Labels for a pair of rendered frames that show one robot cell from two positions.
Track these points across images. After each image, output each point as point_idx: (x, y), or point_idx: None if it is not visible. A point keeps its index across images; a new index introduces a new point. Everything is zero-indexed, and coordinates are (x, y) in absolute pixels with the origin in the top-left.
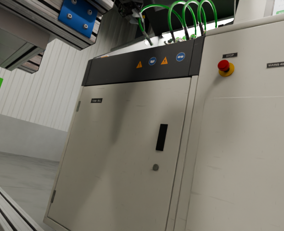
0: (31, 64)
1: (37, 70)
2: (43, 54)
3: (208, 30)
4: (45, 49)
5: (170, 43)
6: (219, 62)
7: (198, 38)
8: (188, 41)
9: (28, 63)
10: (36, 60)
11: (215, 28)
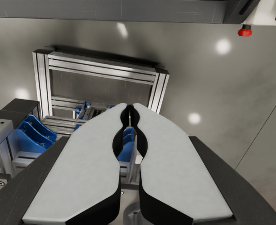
0: (39, 110)
1: (39, 102)
2: (30, 111)
3: (255, 25)
4: (129, 125)
5: (170, 22)
6: (241, 34)
7: (230, 23)
8: (209, 23)
9: (39, 113)
10: (35, 110)
11: (268, 25)
